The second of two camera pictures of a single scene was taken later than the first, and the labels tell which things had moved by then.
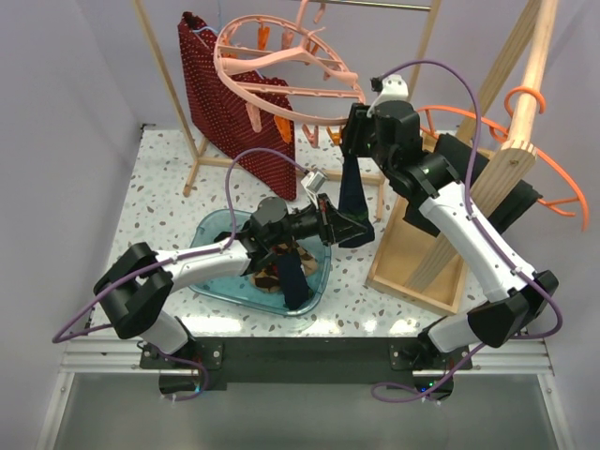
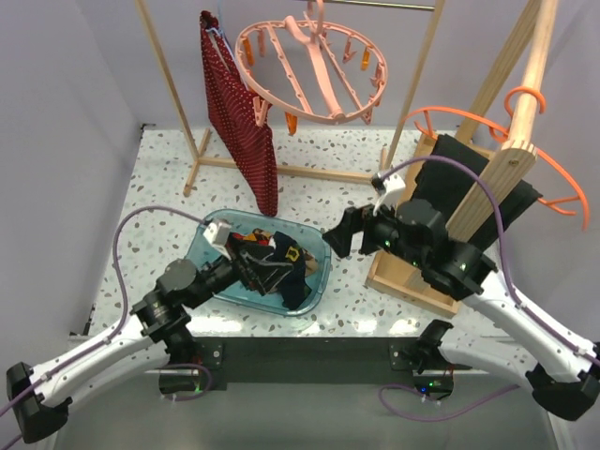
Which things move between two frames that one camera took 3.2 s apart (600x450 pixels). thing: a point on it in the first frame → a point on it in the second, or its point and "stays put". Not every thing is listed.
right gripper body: [360, 138] → [380, 232]
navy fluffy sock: [352, 201] → [268, 264]
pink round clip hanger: [309, 33] → [308, 69]
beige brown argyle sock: [307, 261] stays put
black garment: [456, 151] stays put
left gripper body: [324, 224] → [242, 274]
